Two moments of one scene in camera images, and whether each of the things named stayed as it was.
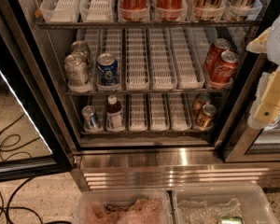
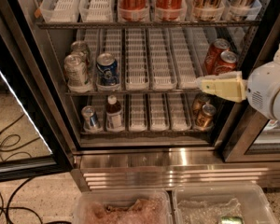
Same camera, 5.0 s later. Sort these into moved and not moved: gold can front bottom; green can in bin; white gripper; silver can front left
Moved: white gripper
Not moved: silver can front left; gold can front bottom; green can in bin
